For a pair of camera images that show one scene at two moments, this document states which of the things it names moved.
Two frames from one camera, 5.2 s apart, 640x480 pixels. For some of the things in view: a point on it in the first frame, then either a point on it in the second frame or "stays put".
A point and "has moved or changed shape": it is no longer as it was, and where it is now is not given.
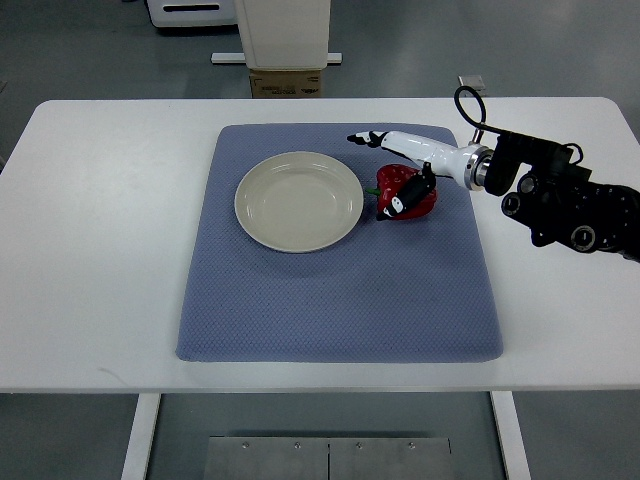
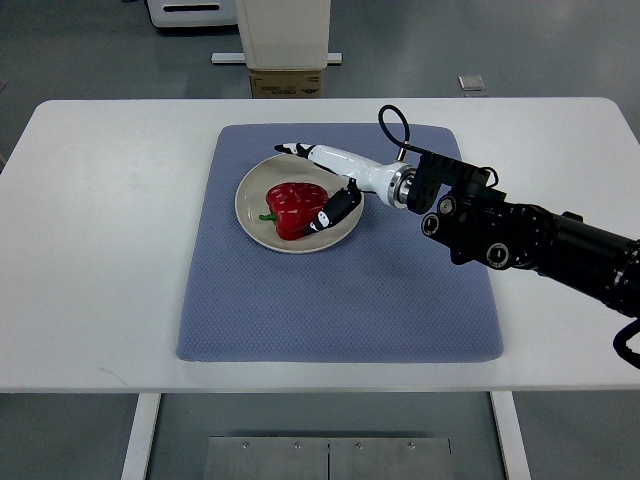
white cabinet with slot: (192, 13) stays put
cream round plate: (299, 202) stays put
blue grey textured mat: (403, 290) stays put
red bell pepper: (391, 179) has moved or changed shape
